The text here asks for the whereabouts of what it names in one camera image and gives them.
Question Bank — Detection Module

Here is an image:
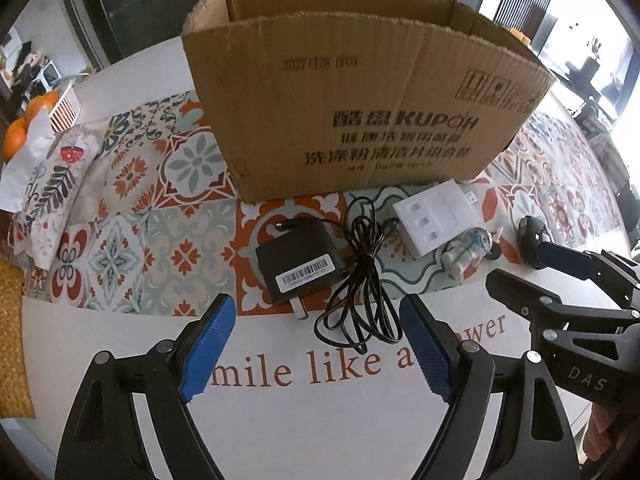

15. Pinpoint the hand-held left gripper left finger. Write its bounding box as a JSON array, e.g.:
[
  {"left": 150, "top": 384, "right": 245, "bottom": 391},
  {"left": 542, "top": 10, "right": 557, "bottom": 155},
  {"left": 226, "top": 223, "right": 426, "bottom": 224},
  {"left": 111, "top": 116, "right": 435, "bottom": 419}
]
[{"left": 54, "top": 294, "right": 237, "bottom": 480}]

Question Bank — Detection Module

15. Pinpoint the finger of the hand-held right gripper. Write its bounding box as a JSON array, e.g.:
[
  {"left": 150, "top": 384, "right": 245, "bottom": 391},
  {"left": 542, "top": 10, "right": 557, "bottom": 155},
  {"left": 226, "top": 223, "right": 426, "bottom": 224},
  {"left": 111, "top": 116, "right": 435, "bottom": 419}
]
[
  {"left": 537, "top": 241, "right": 640, "bottom": 312},
  {"left": 485, "top": 268, "right": 640, "bottom": 357}
]

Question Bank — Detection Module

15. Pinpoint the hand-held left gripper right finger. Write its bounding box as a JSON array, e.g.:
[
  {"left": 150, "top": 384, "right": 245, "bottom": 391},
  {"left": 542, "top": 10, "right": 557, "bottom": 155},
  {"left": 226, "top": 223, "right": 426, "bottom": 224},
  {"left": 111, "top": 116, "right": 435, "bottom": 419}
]
[{"left": 398, "top": 292, "right": 579, "bottom": 480}]

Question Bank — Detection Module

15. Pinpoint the black car charger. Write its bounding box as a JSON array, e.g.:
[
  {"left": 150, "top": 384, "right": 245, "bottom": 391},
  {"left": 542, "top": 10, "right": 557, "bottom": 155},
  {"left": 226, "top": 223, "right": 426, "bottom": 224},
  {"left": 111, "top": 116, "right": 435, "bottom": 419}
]
[{"left": 515, "top": 215, "right": 549, "bottom": 269}]

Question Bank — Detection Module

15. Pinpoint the black power adapter with cable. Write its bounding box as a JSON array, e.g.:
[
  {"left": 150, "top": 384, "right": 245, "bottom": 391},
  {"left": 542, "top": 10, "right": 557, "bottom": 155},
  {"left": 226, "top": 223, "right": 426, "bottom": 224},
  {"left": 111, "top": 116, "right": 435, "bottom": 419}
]
[{"left": 254, "top": 194, "right": 404, "bottom": 357}]

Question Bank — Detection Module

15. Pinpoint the brown cardboard box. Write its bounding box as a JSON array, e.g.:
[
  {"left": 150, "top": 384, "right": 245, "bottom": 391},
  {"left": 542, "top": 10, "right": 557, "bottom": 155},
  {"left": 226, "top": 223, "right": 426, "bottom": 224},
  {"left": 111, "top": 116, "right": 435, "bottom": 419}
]
[{"left": 181, "top": 0, "right": 556, "bottom": 205}]

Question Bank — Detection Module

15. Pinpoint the person's right hand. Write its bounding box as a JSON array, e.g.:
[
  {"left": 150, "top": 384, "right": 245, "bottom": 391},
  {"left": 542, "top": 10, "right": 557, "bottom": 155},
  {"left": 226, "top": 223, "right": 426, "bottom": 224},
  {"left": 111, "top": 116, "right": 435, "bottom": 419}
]
[{"left": 586, "top": 402, "right": 622, "bottom": 462}]

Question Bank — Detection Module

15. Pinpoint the white astronaut figurine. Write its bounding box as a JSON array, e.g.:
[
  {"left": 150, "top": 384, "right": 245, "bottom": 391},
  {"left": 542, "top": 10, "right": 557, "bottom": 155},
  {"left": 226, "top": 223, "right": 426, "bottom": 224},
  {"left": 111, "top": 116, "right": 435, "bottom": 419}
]
[{"left": 444, "top": 227, "right": 504, "bottom": 281}]

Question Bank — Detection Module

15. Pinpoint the white multi-port charger block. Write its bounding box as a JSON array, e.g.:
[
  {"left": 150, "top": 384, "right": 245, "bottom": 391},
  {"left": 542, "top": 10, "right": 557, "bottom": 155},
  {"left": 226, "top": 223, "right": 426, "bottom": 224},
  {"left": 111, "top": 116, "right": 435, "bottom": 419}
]
[{"left": 392, "top": 180, "right": 479, "bottom": 259}]

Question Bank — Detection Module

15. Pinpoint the patterned tile print table runner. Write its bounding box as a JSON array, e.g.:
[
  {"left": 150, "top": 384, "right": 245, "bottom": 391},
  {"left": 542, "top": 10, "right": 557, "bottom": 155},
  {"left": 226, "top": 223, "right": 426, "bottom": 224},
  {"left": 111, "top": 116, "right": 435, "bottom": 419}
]
[{"left": 12, "top": 91, "right": 627, "bottom": 319}]

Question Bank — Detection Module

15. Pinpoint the yellow woven box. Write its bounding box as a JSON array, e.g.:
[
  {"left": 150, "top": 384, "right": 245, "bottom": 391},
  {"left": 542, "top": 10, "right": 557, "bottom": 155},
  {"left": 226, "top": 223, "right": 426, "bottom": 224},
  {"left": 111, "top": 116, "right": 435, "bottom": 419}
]
[{"left": 0, "top": 260, "right": 37, "bottom": 419}]

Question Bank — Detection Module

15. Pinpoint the floral fabric tissue pouch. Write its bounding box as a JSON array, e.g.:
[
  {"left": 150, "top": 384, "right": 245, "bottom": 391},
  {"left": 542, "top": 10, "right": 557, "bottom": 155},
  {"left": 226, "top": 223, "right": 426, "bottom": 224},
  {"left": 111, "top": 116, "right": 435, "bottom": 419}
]
[{"left": 0, "top": 109, "right": 99, "bottom": 269}]

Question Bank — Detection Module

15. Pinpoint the white fruit basket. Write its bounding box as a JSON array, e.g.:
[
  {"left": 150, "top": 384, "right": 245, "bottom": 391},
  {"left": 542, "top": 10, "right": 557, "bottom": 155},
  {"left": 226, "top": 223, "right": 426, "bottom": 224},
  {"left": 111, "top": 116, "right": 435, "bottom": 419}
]
[{"left": 45, "top": 82, "right": 82, "bottom": 131}]

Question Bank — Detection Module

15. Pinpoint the orange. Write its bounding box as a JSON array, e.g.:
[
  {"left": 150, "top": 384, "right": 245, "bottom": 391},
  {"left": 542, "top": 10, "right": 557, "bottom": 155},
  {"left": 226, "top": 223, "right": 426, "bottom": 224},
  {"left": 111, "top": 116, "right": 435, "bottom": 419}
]
[
  {"left": 2, "top": 117, "right": 31, "bottom": 162},
  {"left": 22, "top": 91, "right": 61, "bottom": 121}
]

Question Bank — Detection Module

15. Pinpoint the black sliding glass door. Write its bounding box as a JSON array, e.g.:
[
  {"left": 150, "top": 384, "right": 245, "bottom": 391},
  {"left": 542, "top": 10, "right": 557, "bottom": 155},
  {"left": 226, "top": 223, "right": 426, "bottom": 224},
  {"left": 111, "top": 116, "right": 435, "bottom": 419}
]
[{"left": 55, "top": 0, "right": 213, "bottom": 67}]

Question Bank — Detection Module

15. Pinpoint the dark slatted wall panel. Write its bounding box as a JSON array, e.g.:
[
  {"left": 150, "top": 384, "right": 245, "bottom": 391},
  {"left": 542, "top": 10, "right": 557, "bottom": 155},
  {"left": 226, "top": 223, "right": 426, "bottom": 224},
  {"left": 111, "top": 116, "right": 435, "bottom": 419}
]
[{"left": 492, "top": 0, "right": 559, "bottom": 47}]

